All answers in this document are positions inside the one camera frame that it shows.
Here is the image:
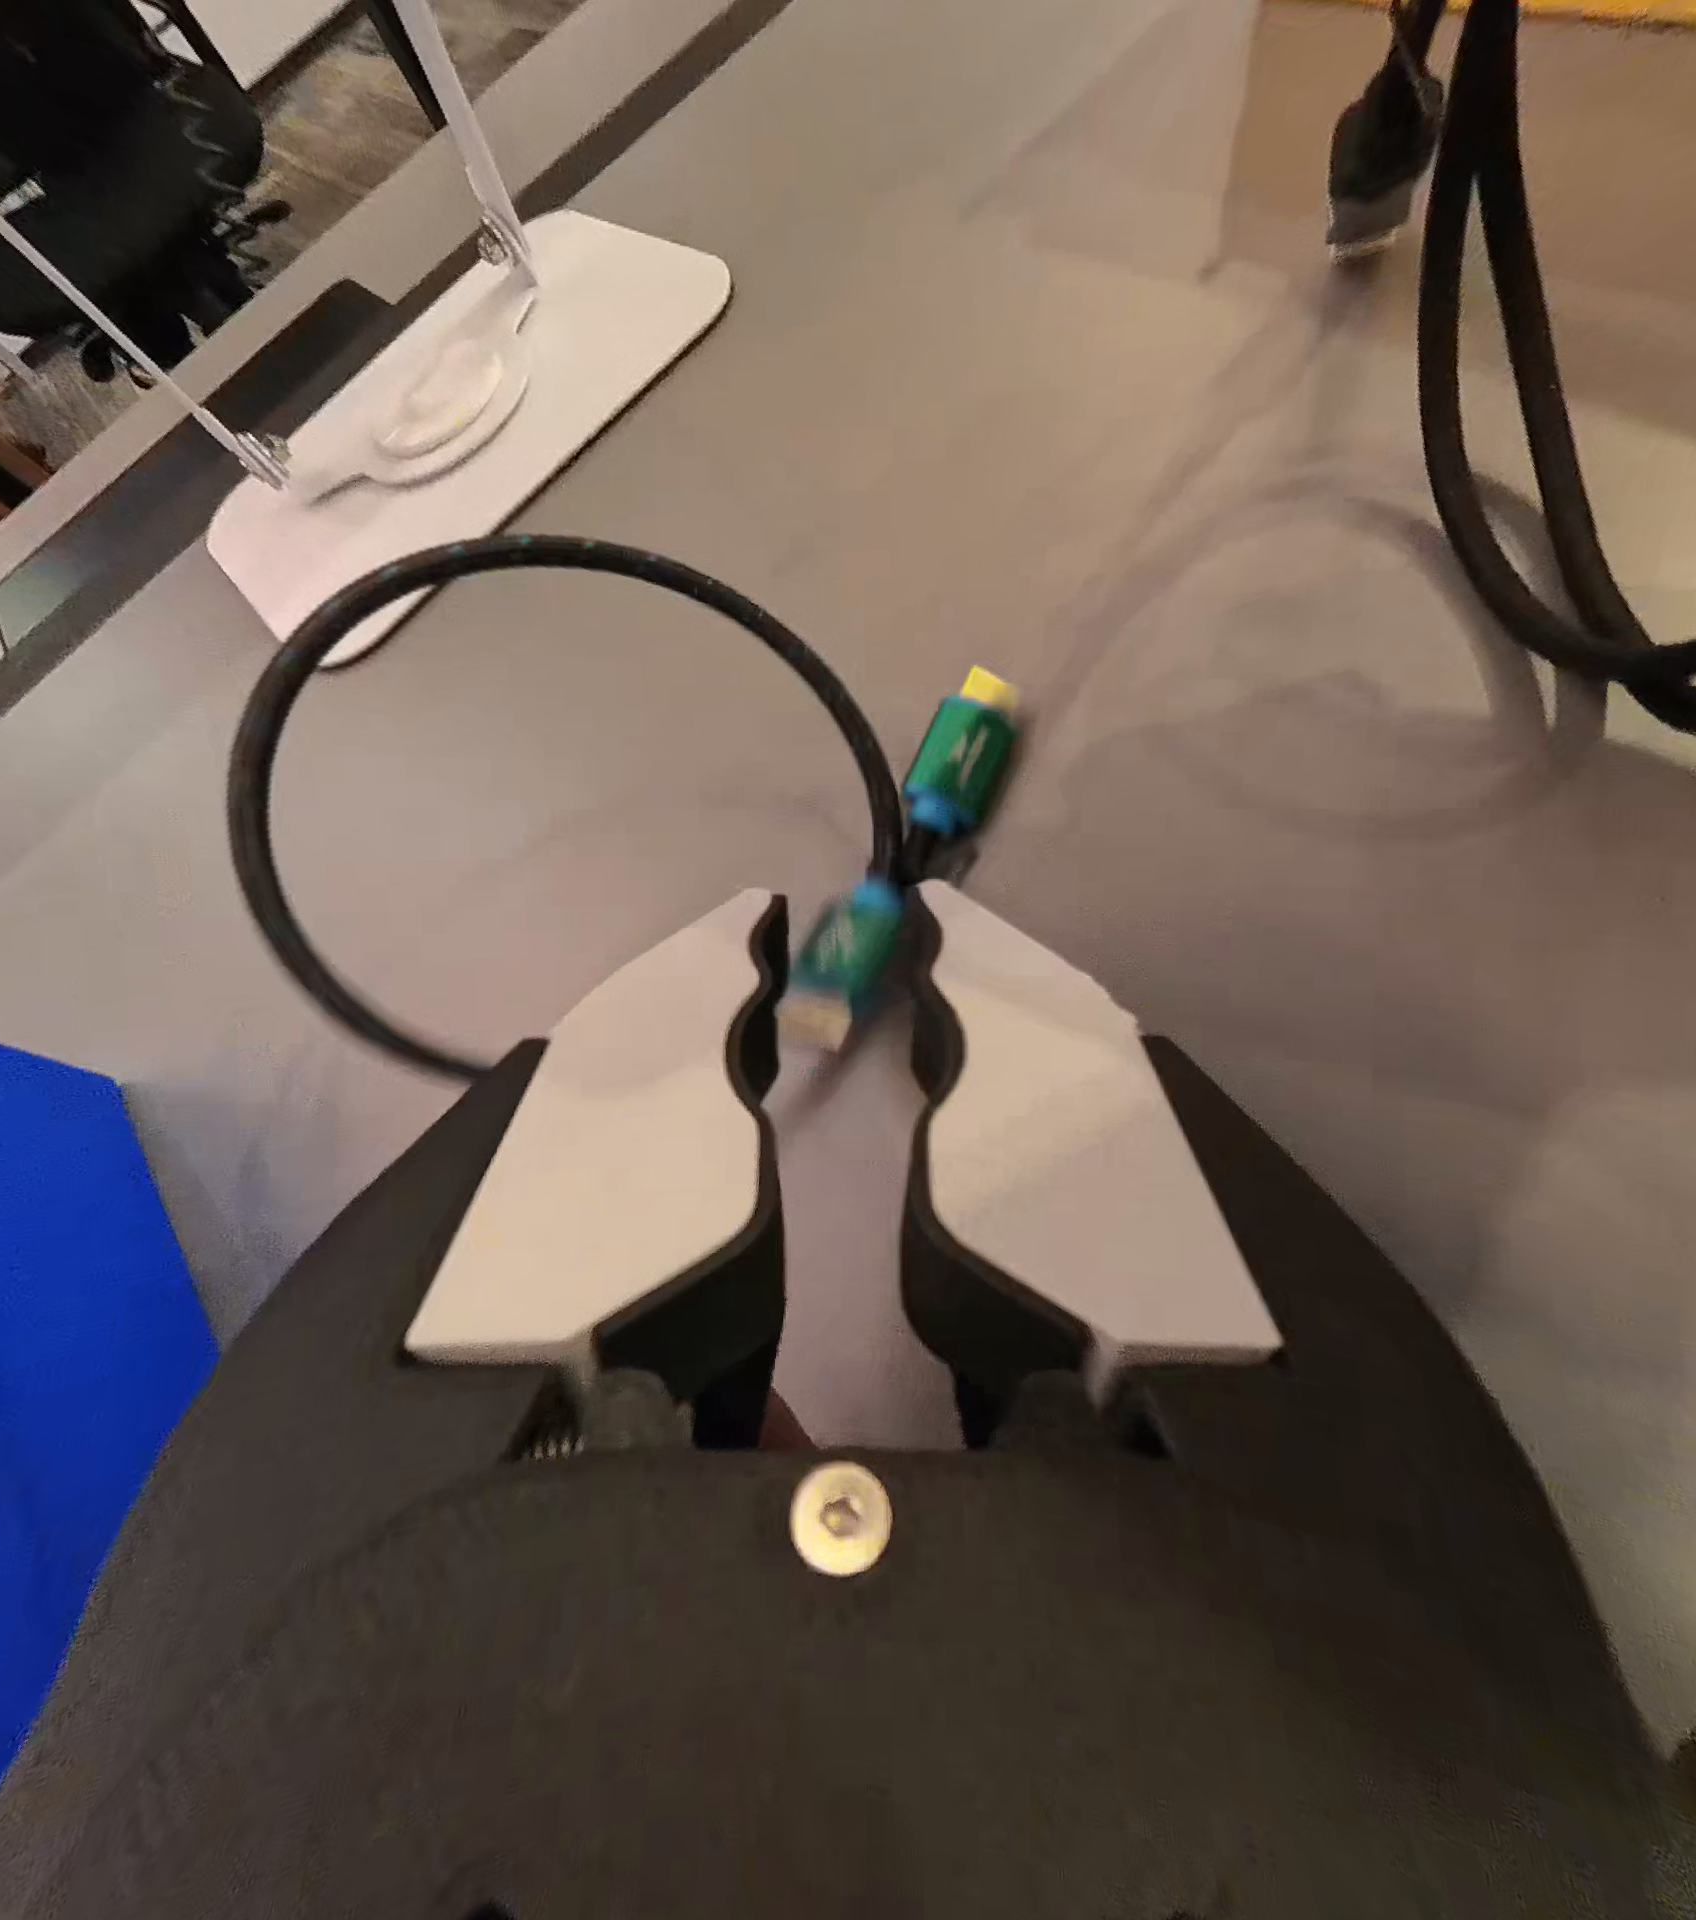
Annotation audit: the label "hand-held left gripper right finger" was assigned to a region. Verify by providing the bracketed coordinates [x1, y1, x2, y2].
[903, 878, 1289, 1453]

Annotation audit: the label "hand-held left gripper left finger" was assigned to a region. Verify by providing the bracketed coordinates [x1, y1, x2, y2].
[401, 886, 790, 1453]

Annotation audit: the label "black braided cable green plugs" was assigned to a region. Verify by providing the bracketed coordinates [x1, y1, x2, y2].
[227, 535, 1027, 1083]

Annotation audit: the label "thick black hub cable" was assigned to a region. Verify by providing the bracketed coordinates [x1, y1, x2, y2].
[1325, 0, 1696, 738]

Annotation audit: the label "blue plastic bin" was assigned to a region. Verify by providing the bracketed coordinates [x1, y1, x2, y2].
[0, 999, 223, 1920]

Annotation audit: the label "white desk stand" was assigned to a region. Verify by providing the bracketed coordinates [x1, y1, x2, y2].
[0, 0, 734, 668]

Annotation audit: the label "black office chair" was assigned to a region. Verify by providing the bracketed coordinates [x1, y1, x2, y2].
[0, 0, 265, 378]

